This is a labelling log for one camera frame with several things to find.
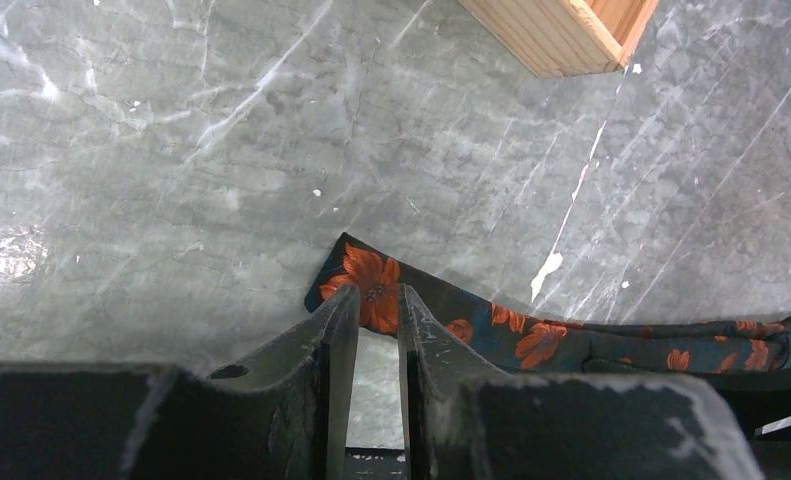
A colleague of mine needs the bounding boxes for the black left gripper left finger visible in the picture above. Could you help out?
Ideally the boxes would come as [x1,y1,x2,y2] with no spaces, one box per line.
[0,285,360,479]

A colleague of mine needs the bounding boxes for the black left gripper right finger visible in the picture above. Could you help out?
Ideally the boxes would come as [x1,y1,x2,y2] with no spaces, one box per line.
[398,286,763,479]

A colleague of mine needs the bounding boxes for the black tie orange flowers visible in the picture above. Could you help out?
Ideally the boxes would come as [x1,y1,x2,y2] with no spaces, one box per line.
[303,231,791,432]

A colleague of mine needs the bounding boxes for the wooden compartment tray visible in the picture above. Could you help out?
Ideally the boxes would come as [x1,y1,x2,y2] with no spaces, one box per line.
[460,0,658,78]

